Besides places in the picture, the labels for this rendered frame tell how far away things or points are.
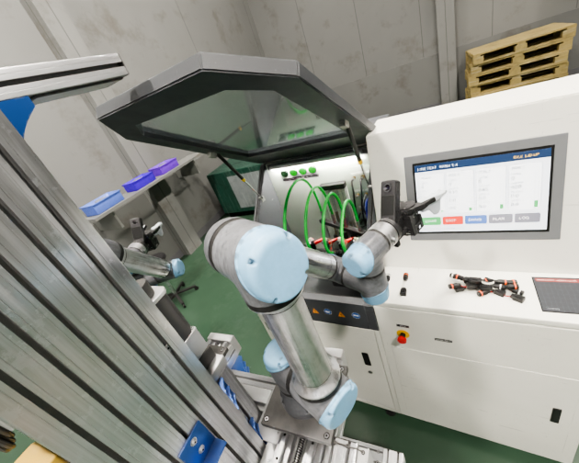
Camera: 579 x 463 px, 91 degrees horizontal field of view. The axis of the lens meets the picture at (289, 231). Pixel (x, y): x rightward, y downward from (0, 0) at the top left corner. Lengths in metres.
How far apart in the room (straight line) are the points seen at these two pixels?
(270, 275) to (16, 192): 0.38
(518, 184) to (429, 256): 0.40
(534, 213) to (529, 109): 0.34
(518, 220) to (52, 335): 1.31
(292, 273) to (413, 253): 0.93
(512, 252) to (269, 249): 1.05
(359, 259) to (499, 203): 0.69
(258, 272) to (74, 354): 0.33
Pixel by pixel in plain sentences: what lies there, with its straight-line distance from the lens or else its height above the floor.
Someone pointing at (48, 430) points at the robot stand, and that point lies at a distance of 0.62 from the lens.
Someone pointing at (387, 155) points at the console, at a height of 1.46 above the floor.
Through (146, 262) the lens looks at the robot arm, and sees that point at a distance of 1.13.
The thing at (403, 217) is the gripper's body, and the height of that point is 1.45.
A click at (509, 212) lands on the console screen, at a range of 1.26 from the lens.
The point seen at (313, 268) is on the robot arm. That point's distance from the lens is 0.74.
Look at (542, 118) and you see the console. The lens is 1.22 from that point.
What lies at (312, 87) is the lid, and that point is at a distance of 0.80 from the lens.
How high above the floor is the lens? 1.88
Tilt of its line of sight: 29 degrees down
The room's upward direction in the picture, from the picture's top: 21 degrees counter-clockwise
